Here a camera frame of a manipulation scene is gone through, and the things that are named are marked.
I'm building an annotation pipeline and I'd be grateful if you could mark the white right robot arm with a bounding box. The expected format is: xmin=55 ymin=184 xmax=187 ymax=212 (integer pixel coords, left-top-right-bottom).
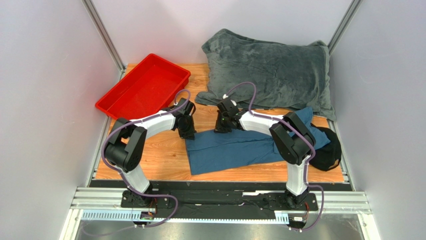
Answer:
xmin=214 ymin=98 xmax=316 ymax=209

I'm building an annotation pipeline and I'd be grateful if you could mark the left aluminium frame post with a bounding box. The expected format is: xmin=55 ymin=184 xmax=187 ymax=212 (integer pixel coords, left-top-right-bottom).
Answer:
xmin=82 ymin=0 xmax=126 ymax=73

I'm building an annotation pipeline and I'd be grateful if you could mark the black baseball cap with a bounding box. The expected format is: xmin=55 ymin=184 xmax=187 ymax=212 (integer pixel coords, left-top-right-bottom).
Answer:
xmin=309 ymin=124 xmax=342 ymax=172

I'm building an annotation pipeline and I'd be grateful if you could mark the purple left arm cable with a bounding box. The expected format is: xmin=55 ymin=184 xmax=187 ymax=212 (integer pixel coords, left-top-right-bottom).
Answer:
xmin=100 ymin=89 xmax=192 ymax=238

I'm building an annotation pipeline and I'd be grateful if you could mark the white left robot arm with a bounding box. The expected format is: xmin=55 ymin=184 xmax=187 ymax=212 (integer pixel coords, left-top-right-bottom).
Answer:
xmin=101 ymin=98 xmax=196 ymax=207

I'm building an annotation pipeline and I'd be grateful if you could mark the right aluminium frame post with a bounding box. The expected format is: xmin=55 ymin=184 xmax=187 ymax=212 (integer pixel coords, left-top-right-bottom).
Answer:
xmin=328 ymin=0 xmax=363 ymax=56

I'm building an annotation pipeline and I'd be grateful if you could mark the grey plush pillow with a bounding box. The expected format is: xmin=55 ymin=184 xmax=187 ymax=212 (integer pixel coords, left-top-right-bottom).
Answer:
xmin=195 ymin=29 xmax=337 ymax=121

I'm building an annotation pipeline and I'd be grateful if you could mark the red plastic tray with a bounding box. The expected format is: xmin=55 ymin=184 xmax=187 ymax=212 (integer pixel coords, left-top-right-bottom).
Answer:
xmin=95 ymin=53 xmax=191 ymax=120

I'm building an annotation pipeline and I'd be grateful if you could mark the blue t shirt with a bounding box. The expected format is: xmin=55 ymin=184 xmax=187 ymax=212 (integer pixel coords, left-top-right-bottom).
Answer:
xmin=185 ymin=107 xmax=330 ymax=175

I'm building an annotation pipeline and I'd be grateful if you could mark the aluminium frame post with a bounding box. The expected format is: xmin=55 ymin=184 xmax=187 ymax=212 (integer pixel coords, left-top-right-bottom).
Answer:
xmin=82 ymin=0 xmax=126 ymax=73
xmin=328 ymin=0 xmax=363 ymax=56

